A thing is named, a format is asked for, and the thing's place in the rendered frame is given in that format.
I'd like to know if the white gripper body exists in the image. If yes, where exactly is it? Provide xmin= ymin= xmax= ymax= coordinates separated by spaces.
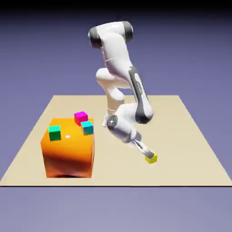
xmin=130 ymin=139 xmax=150 ymax=155

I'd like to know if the small yellow cube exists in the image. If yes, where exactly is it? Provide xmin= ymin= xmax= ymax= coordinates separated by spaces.
xmin=145 ymin=153 xmax=158 ymax=164

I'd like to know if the small cyan cube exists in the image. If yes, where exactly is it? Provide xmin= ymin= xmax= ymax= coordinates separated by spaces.
xmin=80 ymin=121 xmax=94 ymax=136

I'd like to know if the small magenta cube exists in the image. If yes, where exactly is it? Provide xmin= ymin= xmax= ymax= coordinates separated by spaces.
xmin=73 ymin=111 xmax=89 ymax=127

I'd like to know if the small green cube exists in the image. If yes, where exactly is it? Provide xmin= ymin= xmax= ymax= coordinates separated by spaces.
xmin=48 ymin=125 xmax=62 ymax=142

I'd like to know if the large orange box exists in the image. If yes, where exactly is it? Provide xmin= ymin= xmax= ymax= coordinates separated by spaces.
xmin=40 ymin=118 xmax=95 ymax=179

